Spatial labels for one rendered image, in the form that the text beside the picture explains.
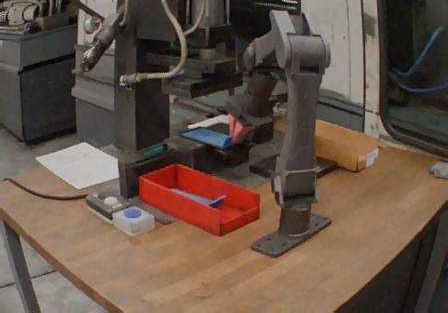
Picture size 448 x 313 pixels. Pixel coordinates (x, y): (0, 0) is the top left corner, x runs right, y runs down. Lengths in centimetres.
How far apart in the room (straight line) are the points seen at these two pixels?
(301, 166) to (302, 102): 13
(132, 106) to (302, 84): 68
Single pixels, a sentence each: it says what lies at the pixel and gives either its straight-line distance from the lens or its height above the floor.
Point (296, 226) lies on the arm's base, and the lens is 117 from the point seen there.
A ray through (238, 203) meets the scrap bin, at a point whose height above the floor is 92.
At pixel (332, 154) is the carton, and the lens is 158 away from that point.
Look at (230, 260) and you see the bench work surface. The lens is 113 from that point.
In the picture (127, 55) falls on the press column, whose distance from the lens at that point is 163.
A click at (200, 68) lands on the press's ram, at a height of 116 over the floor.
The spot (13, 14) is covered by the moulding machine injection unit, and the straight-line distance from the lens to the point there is 514.
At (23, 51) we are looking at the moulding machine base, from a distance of 444.
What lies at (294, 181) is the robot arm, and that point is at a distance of 115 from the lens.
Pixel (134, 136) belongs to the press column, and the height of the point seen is 95.
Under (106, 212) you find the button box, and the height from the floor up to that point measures 92.
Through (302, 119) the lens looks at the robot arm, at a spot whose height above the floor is 115.
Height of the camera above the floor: 147
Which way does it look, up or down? 19 degrees down
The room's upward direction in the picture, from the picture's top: straight up
